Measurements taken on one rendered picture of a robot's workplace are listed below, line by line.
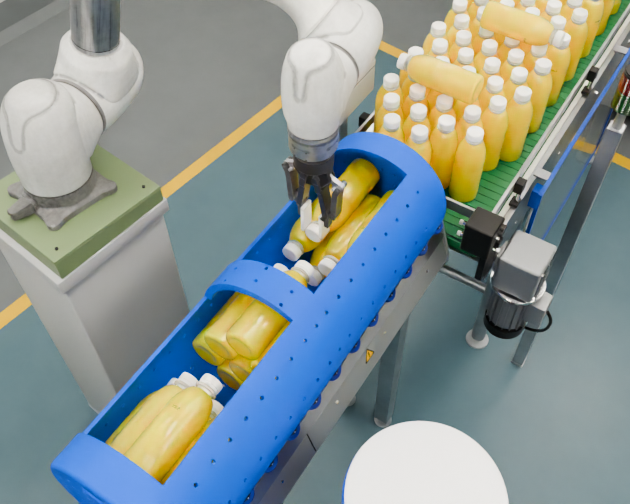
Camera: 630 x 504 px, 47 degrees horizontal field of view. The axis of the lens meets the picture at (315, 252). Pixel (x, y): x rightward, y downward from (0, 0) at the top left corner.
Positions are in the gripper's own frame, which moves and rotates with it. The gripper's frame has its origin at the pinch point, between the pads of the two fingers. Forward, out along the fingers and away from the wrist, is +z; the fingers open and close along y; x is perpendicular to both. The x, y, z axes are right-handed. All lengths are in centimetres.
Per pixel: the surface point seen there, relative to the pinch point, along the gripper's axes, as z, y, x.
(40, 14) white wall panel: 113, -252, 121
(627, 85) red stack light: -9, 41, 62
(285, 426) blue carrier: 2.5, 19.2, -39.0
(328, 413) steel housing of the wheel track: 26.6, 18.1, -23.5
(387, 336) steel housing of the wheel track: 28.6, 18.8, 0.1
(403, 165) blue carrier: -7.7, 10.8, 15.9
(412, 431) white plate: 10.9, 36.6, -24.6
